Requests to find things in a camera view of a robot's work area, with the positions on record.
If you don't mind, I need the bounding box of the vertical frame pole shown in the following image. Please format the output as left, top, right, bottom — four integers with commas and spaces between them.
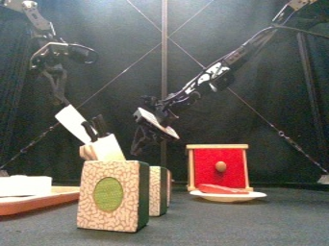
160, 0, 170, 167

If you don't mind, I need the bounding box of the large crackle-pattern block green oval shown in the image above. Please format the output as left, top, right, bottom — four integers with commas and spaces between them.
77, 160, 152, 234

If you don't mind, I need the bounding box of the black-handled toy knife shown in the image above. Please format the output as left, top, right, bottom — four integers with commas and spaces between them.
92, 113, 113, 138
82, 120, 100, 143

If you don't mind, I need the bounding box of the small white plate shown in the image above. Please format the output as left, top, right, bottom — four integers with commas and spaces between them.
189, 189, 269, 204

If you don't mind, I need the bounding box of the thin diagonal frame cord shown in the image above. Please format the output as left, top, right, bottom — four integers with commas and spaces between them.
0, 0, 216, 169
125, 0, 329, 176

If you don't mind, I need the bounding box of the pink wooden cutting board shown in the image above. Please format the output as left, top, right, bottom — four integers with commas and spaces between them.
0, 185, 84, 217

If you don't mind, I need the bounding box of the white block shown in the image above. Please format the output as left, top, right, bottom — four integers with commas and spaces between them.
0, 175, 54, 198

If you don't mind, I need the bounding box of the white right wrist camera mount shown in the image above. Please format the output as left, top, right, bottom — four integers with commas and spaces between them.
133, 108, 181, 141

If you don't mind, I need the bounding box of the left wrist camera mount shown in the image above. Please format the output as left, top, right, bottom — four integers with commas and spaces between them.
66, 43, 100, 65

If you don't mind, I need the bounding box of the toy cleaver white blade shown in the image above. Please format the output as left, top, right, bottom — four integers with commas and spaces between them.
54, 103, 97, 145

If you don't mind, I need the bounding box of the red toy food slice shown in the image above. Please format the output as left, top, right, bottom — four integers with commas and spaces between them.
197, 183, 251, 195

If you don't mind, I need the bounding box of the wooden drawer box red front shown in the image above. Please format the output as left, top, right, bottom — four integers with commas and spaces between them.
185, 143, 255, 192

